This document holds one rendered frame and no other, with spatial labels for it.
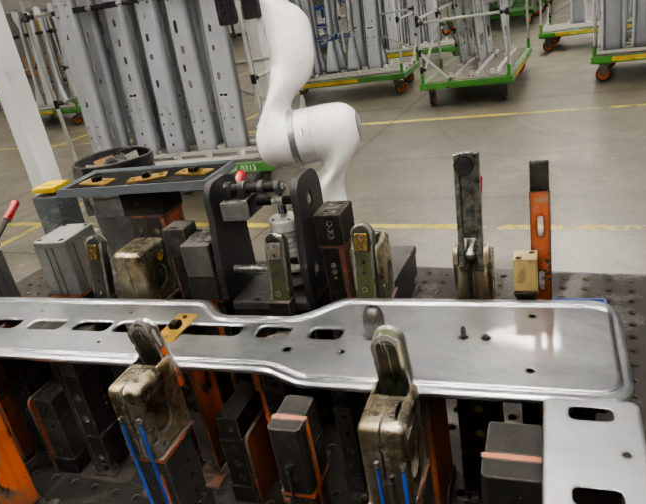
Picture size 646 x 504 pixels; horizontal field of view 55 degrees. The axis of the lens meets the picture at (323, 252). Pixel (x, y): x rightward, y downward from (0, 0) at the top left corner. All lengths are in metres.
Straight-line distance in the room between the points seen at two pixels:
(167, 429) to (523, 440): 0.46
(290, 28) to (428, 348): 0.80
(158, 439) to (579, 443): 0.52
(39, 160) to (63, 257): 3.62
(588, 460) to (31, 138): 4.51
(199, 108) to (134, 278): 4.34
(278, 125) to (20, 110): 3.62
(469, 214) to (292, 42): 0.62
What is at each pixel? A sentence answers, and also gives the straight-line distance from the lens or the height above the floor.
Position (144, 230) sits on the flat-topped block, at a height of 1.05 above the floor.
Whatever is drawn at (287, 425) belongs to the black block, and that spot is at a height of 0.99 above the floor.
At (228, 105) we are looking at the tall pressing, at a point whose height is 0.67.
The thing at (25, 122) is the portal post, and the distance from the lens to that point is 4.86.
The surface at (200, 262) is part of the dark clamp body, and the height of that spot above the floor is 1.04.
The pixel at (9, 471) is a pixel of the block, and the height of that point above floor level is 0.81.
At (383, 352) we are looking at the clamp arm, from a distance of 0.70.
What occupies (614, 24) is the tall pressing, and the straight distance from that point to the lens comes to 7.62.
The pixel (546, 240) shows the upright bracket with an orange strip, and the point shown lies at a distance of 0.97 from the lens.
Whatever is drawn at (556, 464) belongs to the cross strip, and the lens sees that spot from 0.70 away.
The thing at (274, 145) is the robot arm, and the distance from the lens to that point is 1.35.
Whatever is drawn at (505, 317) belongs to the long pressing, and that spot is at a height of 1.00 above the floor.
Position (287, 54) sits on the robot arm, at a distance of 1.39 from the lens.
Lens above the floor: 1.48
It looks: 23 degrees down
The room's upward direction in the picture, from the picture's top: 10 degrees counter-clockwise
